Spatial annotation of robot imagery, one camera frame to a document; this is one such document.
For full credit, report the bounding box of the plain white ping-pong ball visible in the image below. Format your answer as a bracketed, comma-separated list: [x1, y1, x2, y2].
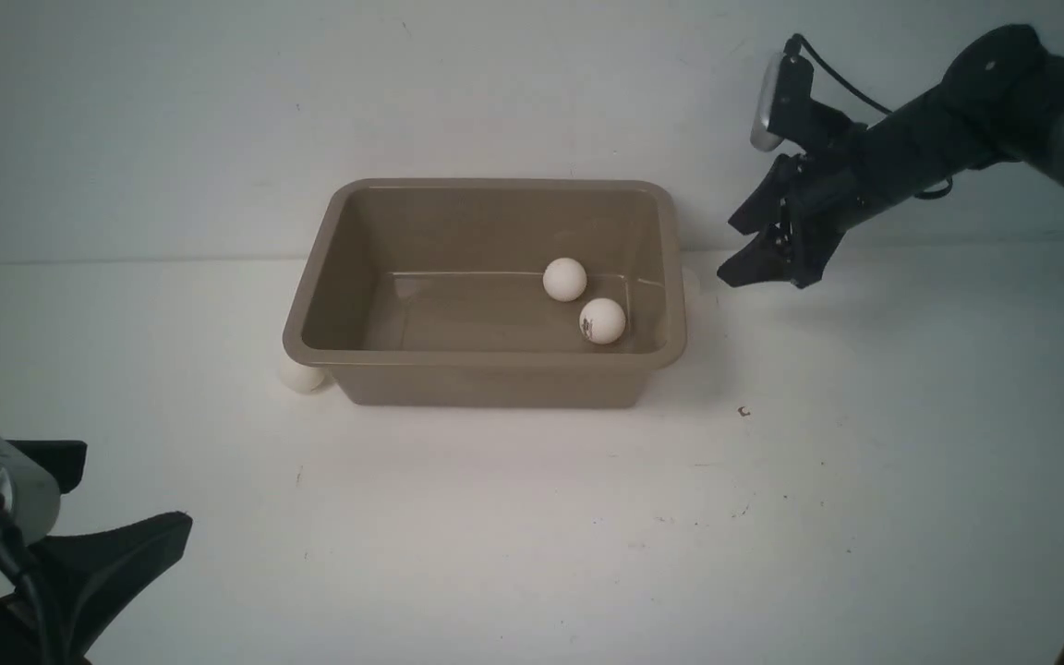
[543, 257, 588, 303]

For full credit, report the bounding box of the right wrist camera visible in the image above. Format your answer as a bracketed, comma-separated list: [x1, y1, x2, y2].
[750, 34, 868, 154]

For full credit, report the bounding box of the brown plastic bin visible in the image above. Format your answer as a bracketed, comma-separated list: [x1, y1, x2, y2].
[283, 178, 687, 409]

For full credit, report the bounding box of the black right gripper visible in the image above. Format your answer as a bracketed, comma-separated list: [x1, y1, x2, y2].
[717, 129, 921, 289]

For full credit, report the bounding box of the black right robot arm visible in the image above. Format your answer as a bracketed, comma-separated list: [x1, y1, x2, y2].
[718, 24, 1064, 289]

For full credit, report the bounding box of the white ping-pong ball with logo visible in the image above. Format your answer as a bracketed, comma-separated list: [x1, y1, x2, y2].
[579, 297, 628, 345]

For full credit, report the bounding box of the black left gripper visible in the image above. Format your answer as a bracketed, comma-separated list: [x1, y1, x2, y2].
[0, 511, 193, 664]

